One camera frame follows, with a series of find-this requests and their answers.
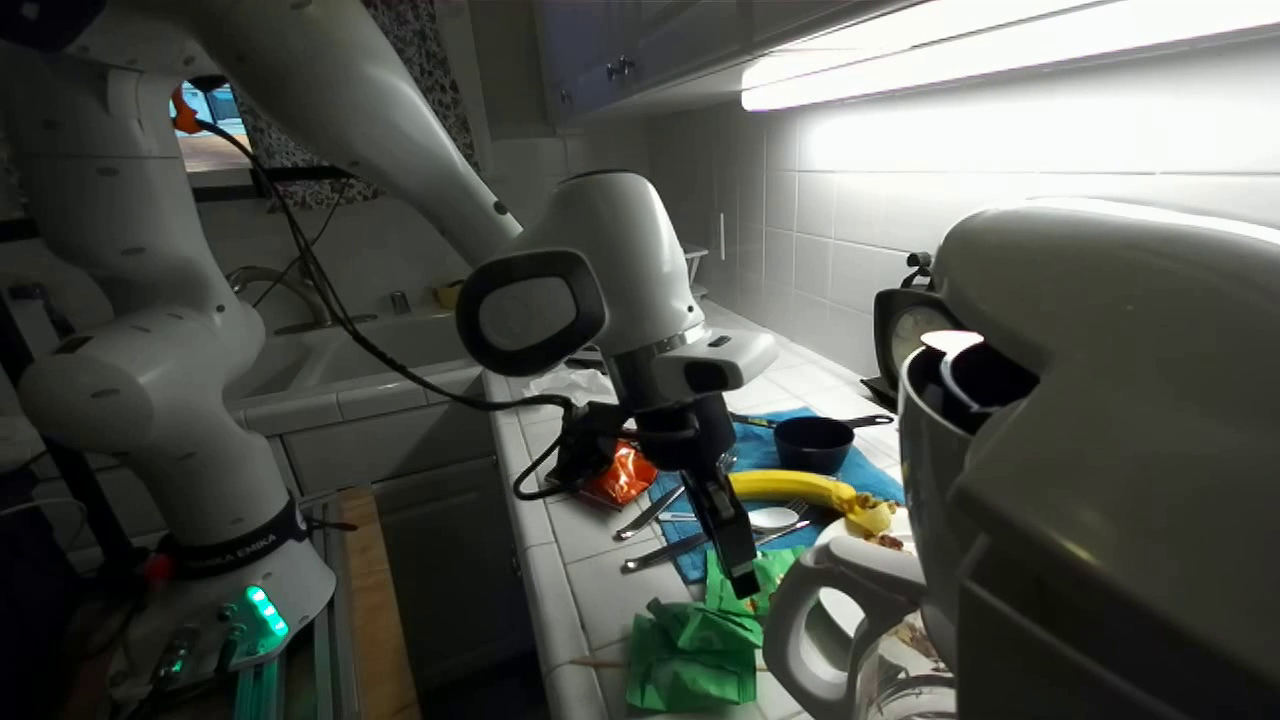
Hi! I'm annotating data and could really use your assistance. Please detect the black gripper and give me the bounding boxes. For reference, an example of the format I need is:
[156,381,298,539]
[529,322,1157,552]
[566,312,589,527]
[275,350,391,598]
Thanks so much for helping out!
[626,350,767,601]

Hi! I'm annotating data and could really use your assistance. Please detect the green cloth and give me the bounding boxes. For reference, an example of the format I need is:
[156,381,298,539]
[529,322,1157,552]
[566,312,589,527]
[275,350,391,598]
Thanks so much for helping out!
[643,598,771,671]
[626,638,752,718]
[702,539,794,619]

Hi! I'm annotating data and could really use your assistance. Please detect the red Doritos chip bag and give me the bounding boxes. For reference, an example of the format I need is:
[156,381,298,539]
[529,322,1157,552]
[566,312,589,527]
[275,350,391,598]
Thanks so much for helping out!
[573,438,664,513]

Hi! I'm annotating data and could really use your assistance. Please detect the blue towel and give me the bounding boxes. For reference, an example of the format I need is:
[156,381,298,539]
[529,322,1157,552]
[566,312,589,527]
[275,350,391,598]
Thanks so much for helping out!
[655,404,911,589]

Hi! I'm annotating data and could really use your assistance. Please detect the white plastic spoon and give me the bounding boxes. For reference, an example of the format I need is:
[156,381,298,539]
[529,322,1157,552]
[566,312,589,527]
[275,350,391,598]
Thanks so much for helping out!
[742,499,810,534]

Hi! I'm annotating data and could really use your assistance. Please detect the yellow banana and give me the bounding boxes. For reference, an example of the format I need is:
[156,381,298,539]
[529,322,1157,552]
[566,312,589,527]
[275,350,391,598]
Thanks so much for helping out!
[724,468,902,543]

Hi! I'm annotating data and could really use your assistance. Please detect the large black measuring cup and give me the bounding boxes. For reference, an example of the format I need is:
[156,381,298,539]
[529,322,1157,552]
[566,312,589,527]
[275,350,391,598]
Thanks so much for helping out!
[771,414,902,482]

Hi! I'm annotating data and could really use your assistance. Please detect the white lower cabinet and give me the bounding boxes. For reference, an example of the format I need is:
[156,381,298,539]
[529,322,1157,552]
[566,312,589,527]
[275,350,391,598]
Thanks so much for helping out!
[272,396,531,692]

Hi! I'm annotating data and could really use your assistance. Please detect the white cabinet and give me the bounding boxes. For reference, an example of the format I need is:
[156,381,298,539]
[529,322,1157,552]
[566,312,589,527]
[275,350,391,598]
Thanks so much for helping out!
[531,0,963,131]
[272,396,531,692]

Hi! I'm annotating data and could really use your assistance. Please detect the wooden board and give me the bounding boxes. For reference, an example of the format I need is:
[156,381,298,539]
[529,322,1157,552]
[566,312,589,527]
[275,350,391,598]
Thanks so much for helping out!
[326,485,423,720]

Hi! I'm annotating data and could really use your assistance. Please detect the small yellow green dish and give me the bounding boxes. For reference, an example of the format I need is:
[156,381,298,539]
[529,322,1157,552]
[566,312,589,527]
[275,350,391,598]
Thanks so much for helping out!
[423,277,471,317]

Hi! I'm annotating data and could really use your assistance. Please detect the large grey kitchen appliance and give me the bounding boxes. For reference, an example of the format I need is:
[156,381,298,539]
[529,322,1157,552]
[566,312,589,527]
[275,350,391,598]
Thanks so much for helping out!
[897,195,1280,720]

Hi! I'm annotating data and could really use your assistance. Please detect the white upper cabinet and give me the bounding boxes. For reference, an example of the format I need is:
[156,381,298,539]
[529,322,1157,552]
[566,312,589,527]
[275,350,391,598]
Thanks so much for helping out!
[531,0,963,131]

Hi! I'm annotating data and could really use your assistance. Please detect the under-cabinet light strip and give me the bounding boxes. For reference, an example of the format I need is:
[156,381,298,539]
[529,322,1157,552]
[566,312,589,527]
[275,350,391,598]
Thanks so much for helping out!
[738,0,1280,116]

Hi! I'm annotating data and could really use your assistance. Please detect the small bright window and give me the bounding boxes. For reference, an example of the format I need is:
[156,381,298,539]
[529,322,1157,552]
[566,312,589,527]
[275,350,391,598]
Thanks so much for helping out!
[168,76,258,181]

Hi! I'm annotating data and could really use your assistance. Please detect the glass carafe white handle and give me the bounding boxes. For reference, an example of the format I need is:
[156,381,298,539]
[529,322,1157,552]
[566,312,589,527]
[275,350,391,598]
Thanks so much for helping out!
[760,518,963,720]

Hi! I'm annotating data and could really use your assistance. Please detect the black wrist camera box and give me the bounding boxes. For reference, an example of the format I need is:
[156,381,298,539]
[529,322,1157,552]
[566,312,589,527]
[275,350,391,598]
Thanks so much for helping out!
[552,396,632,503]

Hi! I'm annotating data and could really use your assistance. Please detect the black camera cable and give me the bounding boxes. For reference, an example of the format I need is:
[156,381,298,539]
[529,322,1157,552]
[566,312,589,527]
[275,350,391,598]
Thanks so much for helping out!
[171,98,582,508]

